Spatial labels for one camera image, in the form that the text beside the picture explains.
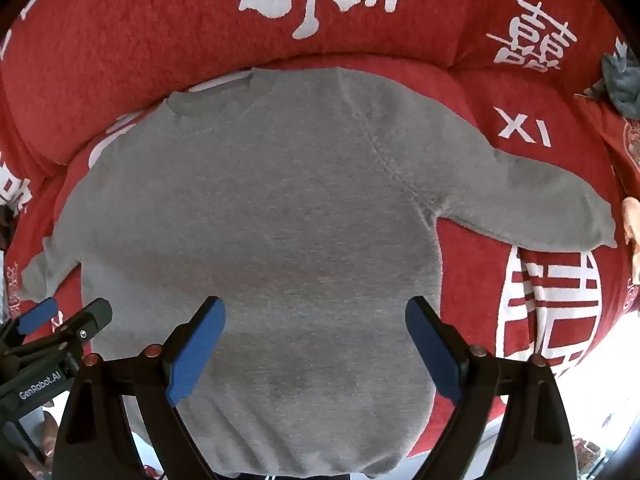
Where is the peach coloured object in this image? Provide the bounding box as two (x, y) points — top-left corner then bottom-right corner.
(621, 197), (640, 285)

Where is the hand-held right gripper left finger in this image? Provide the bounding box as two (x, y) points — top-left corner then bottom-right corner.
(52, 296), (227, 480)

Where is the dark grey cloth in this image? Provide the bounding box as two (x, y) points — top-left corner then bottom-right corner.
(600, 40), (640, 119)

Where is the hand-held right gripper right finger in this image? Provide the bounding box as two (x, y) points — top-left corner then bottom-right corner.
(405, 295), (582, 480)

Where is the grey sweater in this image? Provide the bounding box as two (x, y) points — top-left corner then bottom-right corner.
(20, 66), (618, 478)

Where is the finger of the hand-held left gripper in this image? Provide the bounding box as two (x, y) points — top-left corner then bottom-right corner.
(22, 297), (114, 361)
(0, 297), (59, 356)

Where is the red printed sofa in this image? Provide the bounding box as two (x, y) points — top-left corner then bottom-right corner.
(0, 0), (640, 480)

